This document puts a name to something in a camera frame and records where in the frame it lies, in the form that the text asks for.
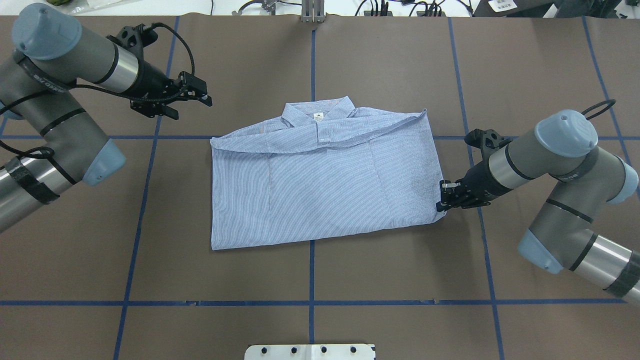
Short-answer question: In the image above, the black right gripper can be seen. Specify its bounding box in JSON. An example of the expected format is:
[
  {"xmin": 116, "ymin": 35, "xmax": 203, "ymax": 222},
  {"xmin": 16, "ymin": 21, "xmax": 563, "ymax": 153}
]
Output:
[{"xmin": 436, "ymin": 129, "xmax": 512, "ymax": 212}]

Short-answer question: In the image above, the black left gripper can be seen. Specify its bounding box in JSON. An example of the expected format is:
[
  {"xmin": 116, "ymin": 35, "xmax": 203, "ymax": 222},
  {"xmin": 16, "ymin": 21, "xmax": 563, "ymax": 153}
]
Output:
[{"xmin": 106, "ymin": 25, "xmax": 213, "ymax": 120}]

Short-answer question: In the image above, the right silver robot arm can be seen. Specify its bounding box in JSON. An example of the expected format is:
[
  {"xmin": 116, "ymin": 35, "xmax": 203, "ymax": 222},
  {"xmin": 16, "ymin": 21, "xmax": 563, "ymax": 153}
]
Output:
[{"xmin": 436, "ymin": 109, "xmax": 639, "ymax": 305}]

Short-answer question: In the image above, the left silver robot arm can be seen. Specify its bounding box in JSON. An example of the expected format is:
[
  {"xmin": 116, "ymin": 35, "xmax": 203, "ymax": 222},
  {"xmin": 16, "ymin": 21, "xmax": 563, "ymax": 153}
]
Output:
[{"xmin": 0, "ymin": 3, "xmax": 213, "ymax": 231}]

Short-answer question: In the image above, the aluminium frame post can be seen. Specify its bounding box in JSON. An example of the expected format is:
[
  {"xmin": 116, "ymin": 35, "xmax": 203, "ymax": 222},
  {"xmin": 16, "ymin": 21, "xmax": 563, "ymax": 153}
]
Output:
[{"xmin": 301, "ymin": 0, "xmax": 326, "ymax": 24}]

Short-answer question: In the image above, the blue striped dress shirt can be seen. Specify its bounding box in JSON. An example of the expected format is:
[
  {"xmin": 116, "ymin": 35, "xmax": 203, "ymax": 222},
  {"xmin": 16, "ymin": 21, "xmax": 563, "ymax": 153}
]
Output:
[{"xmin": 210, "ymin": 96, "xmax": 444, "ymax": 251}]

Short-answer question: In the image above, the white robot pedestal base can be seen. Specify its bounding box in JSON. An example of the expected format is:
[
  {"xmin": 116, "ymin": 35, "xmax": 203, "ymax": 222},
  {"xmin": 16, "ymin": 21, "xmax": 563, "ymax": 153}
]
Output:
[{"xmin": 244, "ymin": 343, "xmax": 377, "ymax": 360}]

